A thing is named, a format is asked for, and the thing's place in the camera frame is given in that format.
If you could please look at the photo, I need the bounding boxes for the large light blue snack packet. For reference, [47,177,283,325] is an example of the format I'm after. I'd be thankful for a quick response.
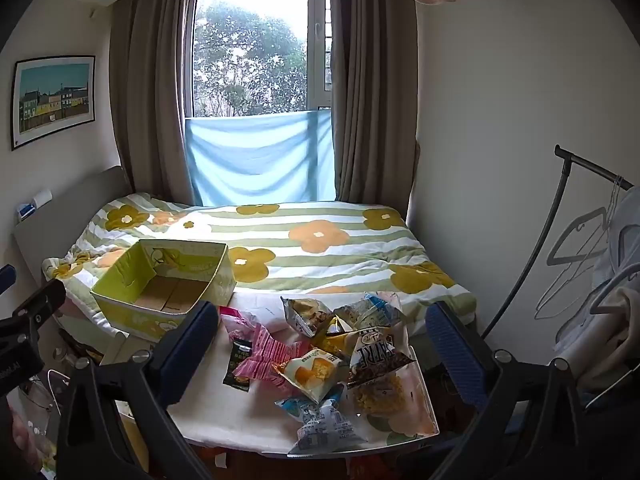
[333,292,406,334]

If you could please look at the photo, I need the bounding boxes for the grey bed headboard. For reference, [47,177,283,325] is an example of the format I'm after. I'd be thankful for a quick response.
[12,165,134,282]

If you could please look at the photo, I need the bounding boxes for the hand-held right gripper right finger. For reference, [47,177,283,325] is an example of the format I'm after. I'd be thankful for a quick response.
[424,301,588,480]

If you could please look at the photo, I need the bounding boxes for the orange yellow cake packet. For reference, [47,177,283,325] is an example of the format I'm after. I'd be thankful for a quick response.
[272,348,349,405]

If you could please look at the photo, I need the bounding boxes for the brown white snack packet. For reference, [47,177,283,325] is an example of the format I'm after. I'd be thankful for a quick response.
[347,327,417,389]

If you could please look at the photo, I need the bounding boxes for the black metal clothes rack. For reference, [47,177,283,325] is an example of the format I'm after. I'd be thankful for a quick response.
[480,144,640,342]

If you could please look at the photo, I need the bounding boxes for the brown curtain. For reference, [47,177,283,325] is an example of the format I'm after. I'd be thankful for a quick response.
[329,0,420,204]
[109,0,194,206]

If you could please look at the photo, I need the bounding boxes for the yellow checkered small packet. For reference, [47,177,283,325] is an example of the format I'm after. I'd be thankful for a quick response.
[312,327,359,361]

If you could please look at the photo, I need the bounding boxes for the pink striped snack packet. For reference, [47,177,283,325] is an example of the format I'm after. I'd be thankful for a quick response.
[233,323,311,391]

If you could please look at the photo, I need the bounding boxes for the white blue small box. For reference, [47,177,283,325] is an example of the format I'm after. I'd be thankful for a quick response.
[17,189,54,222]

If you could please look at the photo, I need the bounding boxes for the clear orange snack bag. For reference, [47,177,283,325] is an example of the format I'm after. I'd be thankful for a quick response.
[344,359,441,439]

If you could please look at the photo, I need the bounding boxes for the floral tablecloth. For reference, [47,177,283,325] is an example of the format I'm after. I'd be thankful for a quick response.
[167,290,441,457]

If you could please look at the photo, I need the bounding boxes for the framed wall poster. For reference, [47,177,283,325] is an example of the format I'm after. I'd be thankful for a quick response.
[10,54,97,152]

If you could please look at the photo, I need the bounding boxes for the dark green small packet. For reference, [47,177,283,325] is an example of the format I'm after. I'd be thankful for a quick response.
[222,338,254,390]

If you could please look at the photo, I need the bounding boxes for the light blue window cloth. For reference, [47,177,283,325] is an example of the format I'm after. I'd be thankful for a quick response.
[185,108,335,207]

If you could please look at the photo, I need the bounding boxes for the white yellow chips packet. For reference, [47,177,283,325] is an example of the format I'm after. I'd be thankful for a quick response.
[280,295,335,339]

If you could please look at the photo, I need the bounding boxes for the white framed window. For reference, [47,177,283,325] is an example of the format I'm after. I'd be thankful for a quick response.
[182,0,334,119]

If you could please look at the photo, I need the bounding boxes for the blue white snack packet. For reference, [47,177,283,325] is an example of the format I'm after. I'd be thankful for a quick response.
[273,384,369,456]

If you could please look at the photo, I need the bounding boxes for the pink white snack packet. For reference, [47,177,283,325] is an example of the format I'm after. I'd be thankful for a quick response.
[218,305,261,344]

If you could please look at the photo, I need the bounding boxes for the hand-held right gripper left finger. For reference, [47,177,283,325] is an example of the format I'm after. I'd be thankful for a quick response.
[55,300,221,480]

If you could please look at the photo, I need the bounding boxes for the clear plastic bag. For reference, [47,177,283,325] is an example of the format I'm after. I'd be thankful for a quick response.
[7,369,68,471]

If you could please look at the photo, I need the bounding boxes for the floral striped blanket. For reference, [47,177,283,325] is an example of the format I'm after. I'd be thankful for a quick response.
[42,192,479,332]

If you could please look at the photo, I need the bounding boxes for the yellow-green cardboard box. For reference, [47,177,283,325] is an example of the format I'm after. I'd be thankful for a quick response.
[91,238,237,344]

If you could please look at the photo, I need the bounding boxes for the grey wire hanger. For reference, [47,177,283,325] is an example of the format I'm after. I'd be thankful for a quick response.
[534,259,602,322]

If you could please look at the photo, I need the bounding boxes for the white hanging clothing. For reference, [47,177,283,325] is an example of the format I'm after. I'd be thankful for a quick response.
[554,185,640,397]

